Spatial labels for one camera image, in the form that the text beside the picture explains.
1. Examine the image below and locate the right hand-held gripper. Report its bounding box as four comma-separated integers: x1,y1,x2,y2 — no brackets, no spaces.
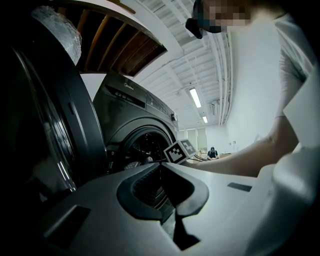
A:
163,138,197,165

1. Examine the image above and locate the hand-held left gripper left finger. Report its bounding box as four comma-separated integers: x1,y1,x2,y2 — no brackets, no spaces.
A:
32,162,181,256

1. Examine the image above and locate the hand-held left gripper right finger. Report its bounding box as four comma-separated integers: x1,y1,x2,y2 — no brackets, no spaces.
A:
161,162,274,256

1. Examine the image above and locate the dark grey washing machine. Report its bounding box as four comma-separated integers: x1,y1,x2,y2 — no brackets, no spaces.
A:
92,69,180,176

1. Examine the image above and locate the round washing machine door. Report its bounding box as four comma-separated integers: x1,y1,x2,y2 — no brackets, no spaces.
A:
0,14,109,201

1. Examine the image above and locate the person's right forearm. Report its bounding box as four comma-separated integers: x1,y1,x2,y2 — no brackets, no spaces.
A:
186,116,300,178

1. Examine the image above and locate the group of ceiling strip lights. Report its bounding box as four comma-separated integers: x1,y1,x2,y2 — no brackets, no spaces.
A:
189,87,208,124

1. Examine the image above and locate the person's white shirt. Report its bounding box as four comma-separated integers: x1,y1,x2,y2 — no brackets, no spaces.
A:
226,12,316,151

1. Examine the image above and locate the dark wooden staircase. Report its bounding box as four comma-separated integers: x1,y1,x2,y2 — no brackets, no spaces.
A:
49,0,168,77

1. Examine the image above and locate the person's head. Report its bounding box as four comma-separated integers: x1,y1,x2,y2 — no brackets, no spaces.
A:
192,0,253,33

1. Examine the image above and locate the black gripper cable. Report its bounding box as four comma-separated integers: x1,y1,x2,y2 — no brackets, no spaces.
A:
189,154,209,164

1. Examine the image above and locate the black head-mounted camera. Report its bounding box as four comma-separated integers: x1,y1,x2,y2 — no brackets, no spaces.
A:
185,0,223,40

